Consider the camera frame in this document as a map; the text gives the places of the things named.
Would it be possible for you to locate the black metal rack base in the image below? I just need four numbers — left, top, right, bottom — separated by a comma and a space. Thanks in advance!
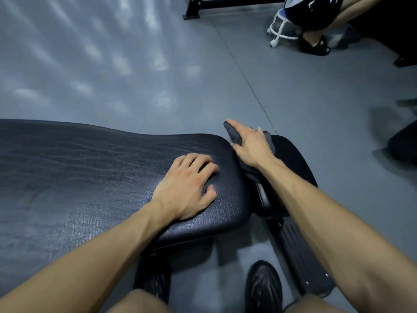
182, 0, 286, 20

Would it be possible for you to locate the black metal bench frame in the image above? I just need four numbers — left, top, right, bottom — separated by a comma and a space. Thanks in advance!
265, 216, 337, 299

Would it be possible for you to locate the black gym equipment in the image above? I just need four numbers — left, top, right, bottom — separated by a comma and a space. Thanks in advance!
348, 0, 417, 68

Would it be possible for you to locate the person's left forearm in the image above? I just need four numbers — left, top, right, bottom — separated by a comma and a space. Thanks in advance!
0, 200, 180, 313

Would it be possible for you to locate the black rounded object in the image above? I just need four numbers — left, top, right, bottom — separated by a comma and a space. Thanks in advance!
387, 119, 417, 166

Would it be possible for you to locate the person's right hand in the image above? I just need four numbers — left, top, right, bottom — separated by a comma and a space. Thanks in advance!
226, 119, 281, 170

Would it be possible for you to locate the person's left leg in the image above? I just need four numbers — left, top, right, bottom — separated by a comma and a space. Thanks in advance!
107, 289, 172, 313

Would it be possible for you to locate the person's right leg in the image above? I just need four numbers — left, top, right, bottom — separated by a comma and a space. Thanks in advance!
286, 293, 346, 313

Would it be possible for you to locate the black bench seat pad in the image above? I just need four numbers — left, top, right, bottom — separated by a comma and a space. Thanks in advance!
247, 134, 318, 219

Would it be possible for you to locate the dark grey cloth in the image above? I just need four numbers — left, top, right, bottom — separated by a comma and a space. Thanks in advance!
223, 121, 277, 183

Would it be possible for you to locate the black leather bench pad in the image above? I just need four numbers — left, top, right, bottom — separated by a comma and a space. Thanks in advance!
0, 119, 252, 298

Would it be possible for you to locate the person's black shoe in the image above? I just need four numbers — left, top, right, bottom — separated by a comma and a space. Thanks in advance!
298, 33, 331, 57
133, 253, 172, 305
244, 260, 283, 313

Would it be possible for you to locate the white wheeled stool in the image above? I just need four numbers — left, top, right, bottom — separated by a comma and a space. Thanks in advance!
266, 8, 303, 48

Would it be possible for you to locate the person's left hand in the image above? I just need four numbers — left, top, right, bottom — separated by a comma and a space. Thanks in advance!
151, 153, 219, 221

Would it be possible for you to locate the person's black right shoe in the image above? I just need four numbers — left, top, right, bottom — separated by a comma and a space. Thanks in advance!
244, 260, 283, 313

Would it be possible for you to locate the person's black left shoe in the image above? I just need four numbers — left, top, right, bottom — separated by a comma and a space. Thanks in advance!
133, 253, 172, 305

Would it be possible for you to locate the person's right forearm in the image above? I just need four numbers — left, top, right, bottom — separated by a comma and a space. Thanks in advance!
257, 158, 417, 313

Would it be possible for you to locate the person's leg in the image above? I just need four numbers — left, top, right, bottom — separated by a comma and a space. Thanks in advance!
286, 293, 346, 313
107, 289, 172, 313

